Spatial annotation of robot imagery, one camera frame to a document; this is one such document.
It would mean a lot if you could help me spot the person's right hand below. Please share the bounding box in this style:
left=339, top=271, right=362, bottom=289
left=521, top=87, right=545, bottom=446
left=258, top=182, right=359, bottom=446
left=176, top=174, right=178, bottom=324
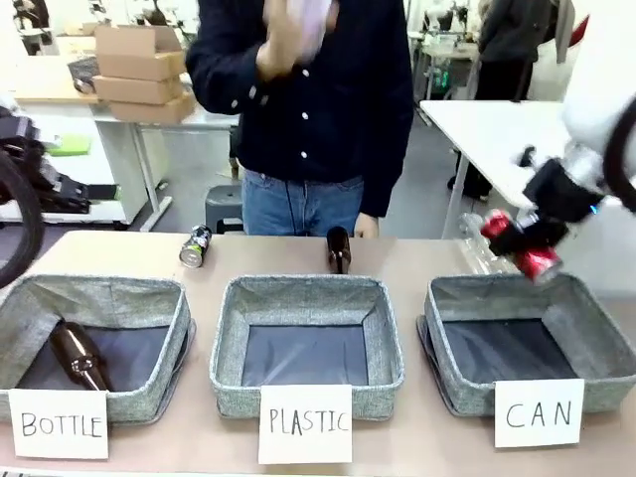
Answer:
left=254, top=9, right=319, bottom=83

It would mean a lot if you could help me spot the grey basket labelled can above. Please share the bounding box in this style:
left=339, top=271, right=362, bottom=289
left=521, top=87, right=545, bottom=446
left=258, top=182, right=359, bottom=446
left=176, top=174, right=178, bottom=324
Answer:
left=415, top=270, right=636, bottom=418

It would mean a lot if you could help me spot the red soda can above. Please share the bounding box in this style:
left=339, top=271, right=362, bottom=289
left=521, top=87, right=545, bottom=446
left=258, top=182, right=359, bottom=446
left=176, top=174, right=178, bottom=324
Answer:
left=479, top=208, right=565, bottom=285

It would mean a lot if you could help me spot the white paper label PLASTIC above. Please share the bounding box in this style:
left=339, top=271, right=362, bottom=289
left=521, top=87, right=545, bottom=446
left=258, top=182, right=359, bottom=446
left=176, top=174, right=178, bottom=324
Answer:
left=257, top=384, right=354, bottom=466

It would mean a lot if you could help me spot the background person in dark clothes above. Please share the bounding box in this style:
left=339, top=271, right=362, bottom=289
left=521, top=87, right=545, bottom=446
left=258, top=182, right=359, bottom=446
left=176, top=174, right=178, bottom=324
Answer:
left=445, top=0, right=554, bottom=201

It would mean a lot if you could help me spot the white paper label BOTTLE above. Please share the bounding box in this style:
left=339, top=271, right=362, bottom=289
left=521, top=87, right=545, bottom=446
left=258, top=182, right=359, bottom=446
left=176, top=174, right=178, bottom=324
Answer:
left=7, top=388, right=110, bottom=460

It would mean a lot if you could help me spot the person's right forearm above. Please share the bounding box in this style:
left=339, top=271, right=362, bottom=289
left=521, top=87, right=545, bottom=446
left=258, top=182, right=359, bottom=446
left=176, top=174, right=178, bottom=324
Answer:
left=184, top=27, right=272, bottom=119

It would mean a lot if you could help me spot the green flat item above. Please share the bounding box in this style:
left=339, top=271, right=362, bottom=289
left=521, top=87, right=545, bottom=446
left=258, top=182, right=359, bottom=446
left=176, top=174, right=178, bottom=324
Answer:
left=48, top=134, right=94, bottom=157

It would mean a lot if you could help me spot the black and green can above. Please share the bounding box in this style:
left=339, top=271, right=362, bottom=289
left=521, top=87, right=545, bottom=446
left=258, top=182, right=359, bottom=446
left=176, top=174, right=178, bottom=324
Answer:
left=178, top=224, right=214, bottom=270

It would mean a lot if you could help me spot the person in navy shirt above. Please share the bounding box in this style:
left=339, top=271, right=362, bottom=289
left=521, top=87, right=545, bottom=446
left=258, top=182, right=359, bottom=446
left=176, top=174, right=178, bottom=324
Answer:
left=184, top=0, right=415, bottom=239

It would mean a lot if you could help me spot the grey plastic stool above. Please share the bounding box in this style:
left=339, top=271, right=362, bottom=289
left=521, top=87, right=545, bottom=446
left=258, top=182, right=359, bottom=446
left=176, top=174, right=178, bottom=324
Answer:
left=204, top=184, right=246, bottom=236

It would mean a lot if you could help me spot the white background desk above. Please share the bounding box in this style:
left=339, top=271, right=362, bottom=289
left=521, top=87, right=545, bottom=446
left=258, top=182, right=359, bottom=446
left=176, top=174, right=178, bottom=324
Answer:
left=0, top=88, right=240, bottom=233

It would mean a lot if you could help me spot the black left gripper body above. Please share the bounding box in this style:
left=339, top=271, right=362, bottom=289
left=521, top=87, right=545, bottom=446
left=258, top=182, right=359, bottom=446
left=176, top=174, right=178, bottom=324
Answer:
left=0, top=109, right=64, bottom=199

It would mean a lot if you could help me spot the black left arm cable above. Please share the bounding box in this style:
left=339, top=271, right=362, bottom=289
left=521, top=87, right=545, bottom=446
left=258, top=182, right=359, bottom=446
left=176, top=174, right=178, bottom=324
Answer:
left=0, top=147, right=46, bottom=290

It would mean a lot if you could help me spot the background workbench with equipment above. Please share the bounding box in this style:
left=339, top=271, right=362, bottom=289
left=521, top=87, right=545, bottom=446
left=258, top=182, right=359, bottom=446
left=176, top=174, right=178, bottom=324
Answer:
left=407, top=0, right=481, bottom=103

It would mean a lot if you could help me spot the flat cardboard box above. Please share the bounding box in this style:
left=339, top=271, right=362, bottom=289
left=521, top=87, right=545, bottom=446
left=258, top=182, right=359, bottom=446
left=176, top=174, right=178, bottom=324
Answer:
left=105, top=90, right=198, bottom=125
left=91, top=74, right=185, bottom=106

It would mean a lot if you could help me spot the white paper label CAN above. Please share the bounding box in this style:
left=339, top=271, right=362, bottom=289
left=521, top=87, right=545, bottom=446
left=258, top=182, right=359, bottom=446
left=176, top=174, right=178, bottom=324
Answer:
left=493, top=378, right=586, bottom=449

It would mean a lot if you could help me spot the white background table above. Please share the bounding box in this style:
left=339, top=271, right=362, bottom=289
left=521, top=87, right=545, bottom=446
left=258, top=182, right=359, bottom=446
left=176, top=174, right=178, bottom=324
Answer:
left=418, top=98, right=573, bottom=240

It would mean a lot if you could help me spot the grey basket labelled plastic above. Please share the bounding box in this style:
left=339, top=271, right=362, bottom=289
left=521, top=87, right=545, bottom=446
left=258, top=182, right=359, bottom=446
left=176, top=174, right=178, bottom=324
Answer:
left=209, top=274, right=405, bottom=419

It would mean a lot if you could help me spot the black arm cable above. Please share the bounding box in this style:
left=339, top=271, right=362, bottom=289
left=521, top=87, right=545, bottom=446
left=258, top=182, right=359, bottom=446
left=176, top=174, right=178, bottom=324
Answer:
left=602, top=95, right=636, bottom=216
left=0, top=147, right=46, bottom=290

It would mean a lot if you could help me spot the pale pink plastic item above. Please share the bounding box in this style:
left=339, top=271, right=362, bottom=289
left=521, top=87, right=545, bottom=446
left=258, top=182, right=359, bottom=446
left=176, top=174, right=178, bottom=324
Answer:
left=264, top=0, right=340, bottom=65

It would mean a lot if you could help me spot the grey basket labelled bottle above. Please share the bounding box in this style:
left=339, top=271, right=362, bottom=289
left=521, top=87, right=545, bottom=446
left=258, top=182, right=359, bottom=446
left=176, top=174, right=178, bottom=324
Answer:
left=0, top=273, right=198, bottom=424

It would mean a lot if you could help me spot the brown glass bottle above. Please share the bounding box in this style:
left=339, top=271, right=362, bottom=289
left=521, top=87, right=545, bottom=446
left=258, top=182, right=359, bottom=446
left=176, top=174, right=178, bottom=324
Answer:
left=49, top=321, right=114, bottom=393
left=325, top=226, right=354, bottom=276

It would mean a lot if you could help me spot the person's left hand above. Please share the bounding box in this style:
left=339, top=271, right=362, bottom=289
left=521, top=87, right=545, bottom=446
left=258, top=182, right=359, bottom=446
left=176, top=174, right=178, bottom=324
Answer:
left=354, top=212, right=381, bottom=239

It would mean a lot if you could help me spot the person's left forearm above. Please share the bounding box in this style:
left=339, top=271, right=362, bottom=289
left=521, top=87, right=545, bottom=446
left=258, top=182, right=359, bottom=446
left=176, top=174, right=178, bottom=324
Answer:
left=358, top=113, right=415, bottom=220

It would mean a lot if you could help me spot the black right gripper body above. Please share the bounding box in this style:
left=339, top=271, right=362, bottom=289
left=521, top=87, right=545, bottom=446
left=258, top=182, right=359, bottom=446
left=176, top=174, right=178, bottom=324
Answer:
left=521, top=157, right=606, bottom=226

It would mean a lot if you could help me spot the wooden board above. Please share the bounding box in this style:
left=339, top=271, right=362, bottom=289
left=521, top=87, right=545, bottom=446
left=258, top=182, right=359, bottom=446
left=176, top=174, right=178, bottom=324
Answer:
left=12, top=73, right=101, bottom=104

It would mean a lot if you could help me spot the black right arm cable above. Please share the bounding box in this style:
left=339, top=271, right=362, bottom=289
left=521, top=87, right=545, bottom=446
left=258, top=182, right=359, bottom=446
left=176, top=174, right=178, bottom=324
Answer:
left=602, top=95, right=636, bottom=216

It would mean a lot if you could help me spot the open cardboard box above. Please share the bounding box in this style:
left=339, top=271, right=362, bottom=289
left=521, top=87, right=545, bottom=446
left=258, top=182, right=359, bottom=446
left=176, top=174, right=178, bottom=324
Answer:
left=93, top=24, right=188, bottom=82

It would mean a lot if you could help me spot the clear plastic bottle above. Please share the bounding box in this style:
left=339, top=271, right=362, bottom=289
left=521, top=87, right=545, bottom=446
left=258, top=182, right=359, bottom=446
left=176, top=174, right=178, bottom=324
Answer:
left=456, top=212, right=522, bottom=275

